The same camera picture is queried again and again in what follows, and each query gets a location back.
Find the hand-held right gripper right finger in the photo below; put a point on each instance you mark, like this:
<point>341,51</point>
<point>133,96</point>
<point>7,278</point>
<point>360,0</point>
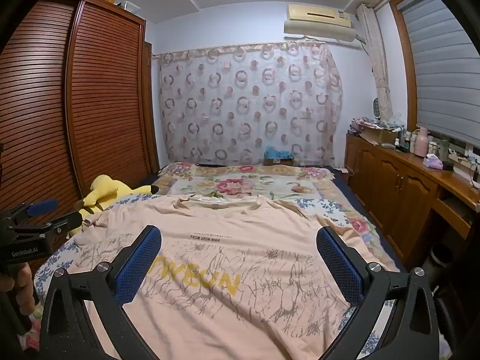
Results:
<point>339,266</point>

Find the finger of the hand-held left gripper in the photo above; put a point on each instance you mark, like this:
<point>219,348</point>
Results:
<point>43,207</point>
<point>63,220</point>

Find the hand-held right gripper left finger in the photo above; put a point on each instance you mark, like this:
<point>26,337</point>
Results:
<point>138,266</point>

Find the beige printed t-shirt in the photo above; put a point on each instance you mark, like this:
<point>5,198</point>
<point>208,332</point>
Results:
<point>240,232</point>

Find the person's left hand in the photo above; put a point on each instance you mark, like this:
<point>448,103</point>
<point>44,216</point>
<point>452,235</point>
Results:
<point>24,285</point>

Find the blue flower bed sheet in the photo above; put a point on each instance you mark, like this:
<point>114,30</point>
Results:
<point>52,266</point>

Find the yellow plush toy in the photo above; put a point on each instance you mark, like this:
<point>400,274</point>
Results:
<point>105,191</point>

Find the wooden side cabinet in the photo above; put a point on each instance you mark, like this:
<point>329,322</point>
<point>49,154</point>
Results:
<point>390,180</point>

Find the grey trash bin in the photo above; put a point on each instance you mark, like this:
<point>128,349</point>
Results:
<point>439,258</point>

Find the brown slatted wardrobe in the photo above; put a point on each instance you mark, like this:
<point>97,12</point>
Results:
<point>105,101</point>

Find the teal box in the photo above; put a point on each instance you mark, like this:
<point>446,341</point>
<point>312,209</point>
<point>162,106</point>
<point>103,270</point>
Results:
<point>278,156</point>

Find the cardboard box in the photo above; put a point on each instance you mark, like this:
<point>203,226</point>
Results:
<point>380,137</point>

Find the purple tissue pack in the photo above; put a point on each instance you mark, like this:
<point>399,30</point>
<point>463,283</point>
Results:
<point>433,161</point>

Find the pink thermos bottle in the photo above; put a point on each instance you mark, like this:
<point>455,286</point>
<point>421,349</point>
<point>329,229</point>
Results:
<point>422,142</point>

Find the small white fan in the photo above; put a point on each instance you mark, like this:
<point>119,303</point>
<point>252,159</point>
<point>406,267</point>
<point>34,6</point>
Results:
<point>375,108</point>

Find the grey window blind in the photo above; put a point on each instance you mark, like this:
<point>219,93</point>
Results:
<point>442,75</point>

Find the clear storage box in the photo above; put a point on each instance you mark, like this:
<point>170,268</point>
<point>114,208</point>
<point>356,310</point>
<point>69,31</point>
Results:
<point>129,6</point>

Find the wall air conditioner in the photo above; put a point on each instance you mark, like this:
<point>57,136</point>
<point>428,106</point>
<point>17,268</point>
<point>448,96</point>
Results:
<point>318,22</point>

